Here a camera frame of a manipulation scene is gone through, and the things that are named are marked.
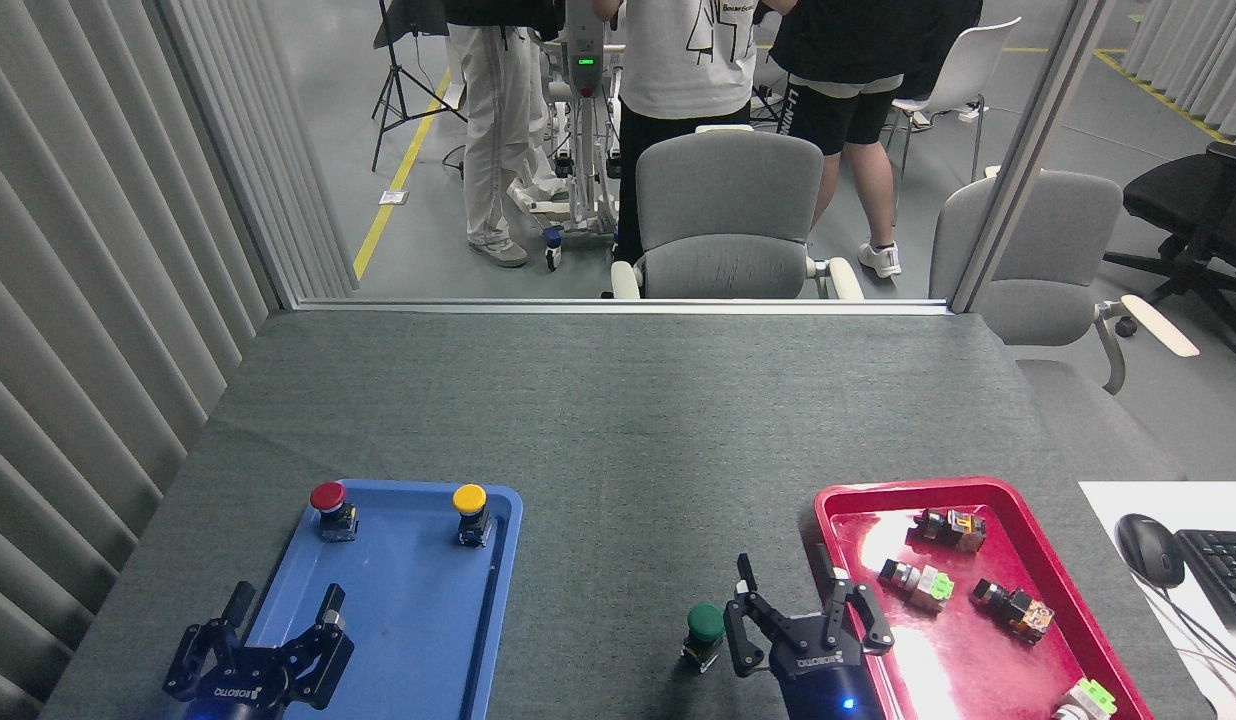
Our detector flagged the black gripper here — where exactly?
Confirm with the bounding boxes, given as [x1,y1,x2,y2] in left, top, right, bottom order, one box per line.
[725,545,894,720]
[164,583,355,720]

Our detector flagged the green push button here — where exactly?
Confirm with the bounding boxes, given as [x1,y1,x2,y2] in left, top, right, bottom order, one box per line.
[681,603,727,673]

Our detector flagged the red push button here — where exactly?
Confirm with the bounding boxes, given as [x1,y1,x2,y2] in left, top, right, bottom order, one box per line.
[310,481,360,543]

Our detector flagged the yellow push button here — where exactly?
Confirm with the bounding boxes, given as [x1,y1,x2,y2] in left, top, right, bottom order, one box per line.
[452,484,494,548]

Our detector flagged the blue plastic tray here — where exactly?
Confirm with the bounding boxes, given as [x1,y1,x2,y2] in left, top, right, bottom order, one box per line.
[211,478,525,720]

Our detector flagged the red plastic tray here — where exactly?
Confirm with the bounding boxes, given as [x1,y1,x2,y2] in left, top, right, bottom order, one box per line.
[813,477,1156,720]

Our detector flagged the white desk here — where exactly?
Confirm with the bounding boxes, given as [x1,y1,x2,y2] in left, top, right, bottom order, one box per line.
[1078,481,1236,720]

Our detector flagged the black computer mouse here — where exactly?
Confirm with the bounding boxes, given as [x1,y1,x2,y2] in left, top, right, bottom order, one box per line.
[1115,514,1186,588]

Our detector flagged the grey pleated curtain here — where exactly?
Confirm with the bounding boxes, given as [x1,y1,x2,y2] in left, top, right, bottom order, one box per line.
[0,0,359,720]
[1121,0,1236,143]

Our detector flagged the black keyboard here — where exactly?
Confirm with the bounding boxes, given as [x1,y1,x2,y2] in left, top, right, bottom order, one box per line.
[1175,529,1236,629]

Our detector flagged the grey office chair white armrests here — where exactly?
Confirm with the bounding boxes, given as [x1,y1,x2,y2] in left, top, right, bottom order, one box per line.
[610,125,865,301]

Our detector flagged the grey office chair cream armrest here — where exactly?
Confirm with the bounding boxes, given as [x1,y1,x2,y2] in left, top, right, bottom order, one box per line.
[928,170,1201,483]

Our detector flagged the white stand on wheels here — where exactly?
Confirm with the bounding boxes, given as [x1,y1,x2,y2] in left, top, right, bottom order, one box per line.
[508,0,624,271]

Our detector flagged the person in black shorts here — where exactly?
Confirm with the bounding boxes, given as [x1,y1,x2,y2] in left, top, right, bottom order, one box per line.
[768,0,929,279]

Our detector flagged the black office chair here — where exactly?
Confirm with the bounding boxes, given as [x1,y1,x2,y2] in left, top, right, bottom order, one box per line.
[1103,141,1236,371]

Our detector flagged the white plastic chair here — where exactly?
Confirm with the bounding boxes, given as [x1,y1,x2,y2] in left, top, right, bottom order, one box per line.
[883,17,1022,201]

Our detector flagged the person in white shirt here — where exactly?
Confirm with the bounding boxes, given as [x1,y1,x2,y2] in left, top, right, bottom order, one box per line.
[590,0,769,267]

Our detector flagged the black tripod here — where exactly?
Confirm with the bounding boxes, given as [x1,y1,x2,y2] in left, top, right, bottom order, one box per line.
[371,0,469,173]

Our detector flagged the person in beige trousers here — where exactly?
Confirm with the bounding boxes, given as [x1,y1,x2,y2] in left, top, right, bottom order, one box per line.
[444,0,569,268]

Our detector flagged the silver switch with green block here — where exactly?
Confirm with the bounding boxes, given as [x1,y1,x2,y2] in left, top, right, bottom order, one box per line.
[878,559,955,613]

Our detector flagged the black switch with orange window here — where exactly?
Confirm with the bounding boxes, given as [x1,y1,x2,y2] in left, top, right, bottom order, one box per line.
[913,508,987,554]

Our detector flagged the black and orange switch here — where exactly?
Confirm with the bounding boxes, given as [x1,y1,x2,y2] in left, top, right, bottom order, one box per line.
[971,579,1056,643]

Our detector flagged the white and green switch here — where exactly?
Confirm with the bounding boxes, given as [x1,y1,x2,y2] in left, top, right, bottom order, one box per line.
[1053,678,1119,720]

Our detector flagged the black mouse cable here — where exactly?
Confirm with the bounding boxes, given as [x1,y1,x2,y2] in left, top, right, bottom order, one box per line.
[1143,580,1236,691]

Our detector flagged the silver post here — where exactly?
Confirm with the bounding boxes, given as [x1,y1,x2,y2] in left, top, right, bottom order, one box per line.
[950,0,1114,314]
[143,0,301,311]

